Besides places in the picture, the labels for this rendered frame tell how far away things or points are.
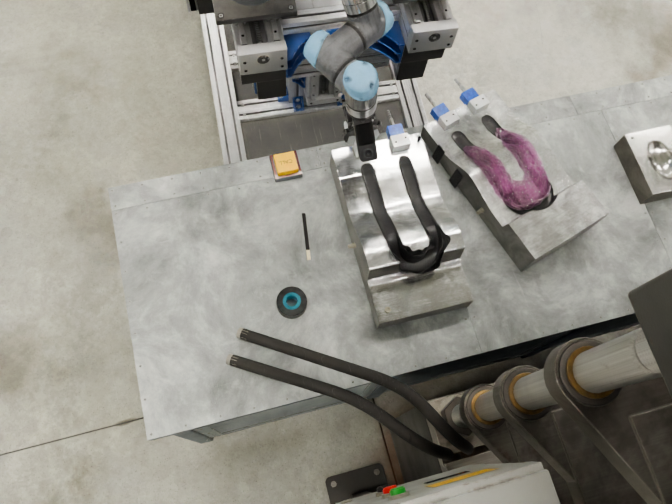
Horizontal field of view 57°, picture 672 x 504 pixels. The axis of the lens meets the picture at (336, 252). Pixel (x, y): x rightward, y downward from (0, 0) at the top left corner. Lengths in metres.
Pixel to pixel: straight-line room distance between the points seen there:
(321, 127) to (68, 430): 1.51
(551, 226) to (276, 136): 1.23
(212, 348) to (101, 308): 1.02
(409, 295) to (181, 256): 0.62
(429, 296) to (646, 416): 0.78
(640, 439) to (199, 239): 1.19
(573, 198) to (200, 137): 1.64
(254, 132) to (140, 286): 1.04
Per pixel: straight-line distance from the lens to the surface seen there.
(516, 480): 0.98
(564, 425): 1.20
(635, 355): 0.80
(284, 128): 2.55
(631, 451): 0.97
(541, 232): 1.72
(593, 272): 1.87
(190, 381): 1.63
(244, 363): 1.58
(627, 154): 2.02
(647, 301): 0.67
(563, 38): 3.36
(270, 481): 2.40
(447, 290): 1.65
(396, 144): 1.72
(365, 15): 1.46
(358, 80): 1.36
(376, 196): 1.68
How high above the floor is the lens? 2.39
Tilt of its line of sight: 70 degrees down
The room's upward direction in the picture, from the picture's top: 10 degrees clockwise
